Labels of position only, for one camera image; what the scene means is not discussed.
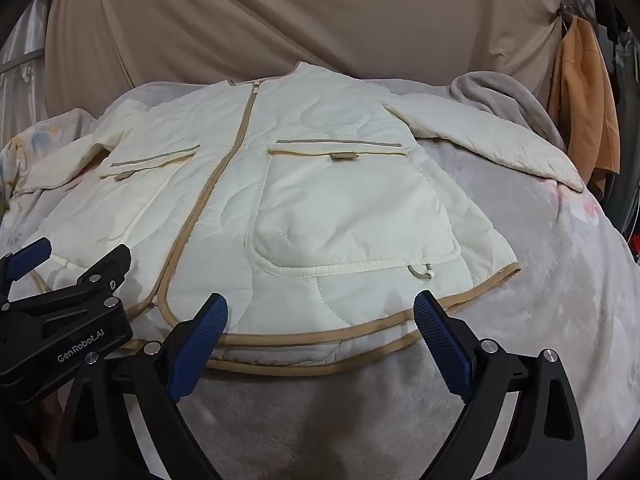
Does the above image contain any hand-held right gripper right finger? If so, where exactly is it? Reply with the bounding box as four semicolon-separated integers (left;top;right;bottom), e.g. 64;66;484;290
414;290;588;480

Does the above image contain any pale floral printed sheet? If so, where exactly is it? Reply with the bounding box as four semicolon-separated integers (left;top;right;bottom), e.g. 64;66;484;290
0;115;101;241

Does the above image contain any beige cushion backrest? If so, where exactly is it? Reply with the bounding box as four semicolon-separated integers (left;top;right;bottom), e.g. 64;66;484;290
45;0;566;106

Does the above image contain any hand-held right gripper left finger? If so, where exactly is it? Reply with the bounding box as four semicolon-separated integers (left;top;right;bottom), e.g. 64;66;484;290
60;292;229;480

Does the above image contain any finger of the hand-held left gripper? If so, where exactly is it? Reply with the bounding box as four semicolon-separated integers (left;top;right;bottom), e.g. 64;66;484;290
5;244;133;312
0;237;53;306

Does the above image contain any grey metal rack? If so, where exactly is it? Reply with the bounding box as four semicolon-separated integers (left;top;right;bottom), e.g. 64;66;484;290
0;10;51;126

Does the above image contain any cream quilted jacket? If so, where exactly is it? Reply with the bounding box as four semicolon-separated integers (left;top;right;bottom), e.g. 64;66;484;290
15;61;586;378

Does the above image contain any grey floral blanket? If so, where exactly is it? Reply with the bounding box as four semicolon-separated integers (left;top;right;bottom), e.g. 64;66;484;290
0;72;640;480

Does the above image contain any orange hanging garment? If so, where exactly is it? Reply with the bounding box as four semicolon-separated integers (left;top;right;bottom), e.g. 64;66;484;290
547;15;621;196

